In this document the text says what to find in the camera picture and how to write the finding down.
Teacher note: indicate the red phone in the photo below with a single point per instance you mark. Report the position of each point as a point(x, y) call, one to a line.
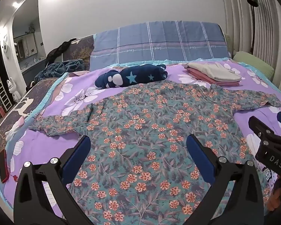
point(3, 166)

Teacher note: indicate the teal fleece blanket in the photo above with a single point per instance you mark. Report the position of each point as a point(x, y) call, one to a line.
point(58, 69)

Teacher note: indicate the purple floral bedsheet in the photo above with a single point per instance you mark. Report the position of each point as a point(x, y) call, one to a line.
point(84, 96)

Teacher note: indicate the small red container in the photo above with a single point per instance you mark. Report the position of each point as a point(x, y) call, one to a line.
point(1, 111)

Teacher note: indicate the black floor lamp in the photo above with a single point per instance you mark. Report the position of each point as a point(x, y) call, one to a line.
point(253, 2)

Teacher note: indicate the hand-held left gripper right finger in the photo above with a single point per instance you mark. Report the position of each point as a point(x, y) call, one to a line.
point(199, 155)

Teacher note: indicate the white bear wall clock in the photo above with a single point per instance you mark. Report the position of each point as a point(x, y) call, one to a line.
point(4, 45)

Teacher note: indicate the wall mirror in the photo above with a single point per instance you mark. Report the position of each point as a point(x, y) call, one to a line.
point(25, 44)

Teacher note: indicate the teal floral shirt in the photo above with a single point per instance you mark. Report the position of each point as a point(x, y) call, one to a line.
point(154, 131)

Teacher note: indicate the dark patterned pillow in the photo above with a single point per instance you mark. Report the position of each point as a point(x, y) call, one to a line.
point(80, 50)

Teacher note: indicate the green pillow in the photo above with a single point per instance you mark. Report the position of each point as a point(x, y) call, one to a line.
point(255, 62)

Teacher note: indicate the white shelf rack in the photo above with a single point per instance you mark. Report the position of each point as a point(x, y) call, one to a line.
point(3, 97)

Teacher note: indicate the black garment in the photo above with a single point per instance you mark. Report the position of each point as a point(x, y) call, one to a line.
point(58, 49)

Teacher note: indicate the dark deer print quilt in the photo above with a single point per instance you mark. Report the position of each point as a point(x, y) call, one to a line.
point(11, 119)

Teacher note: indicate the white cat figurine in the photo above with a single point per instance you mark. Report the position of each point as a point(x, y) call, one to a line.
point(14, 90)

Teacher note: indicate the navy star print fleece garment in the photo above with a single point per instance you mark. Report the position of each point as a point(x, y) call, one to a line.
point(133, 76)

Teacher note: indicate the blue plaid pillow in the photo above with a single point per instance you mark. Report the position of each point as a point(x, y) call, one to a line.
point(159, 42)

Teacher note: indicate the beige folded garment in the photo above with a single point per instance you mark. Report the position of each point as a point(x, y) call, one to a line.
point(215, 71)

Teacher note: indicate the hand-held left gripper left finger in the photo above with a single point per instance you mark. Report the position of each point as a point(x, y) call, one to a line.
point(77, 153)

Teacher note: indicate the white pleated curtain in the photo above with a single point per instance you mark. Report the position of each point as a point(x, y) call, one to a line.
point(241, 18)

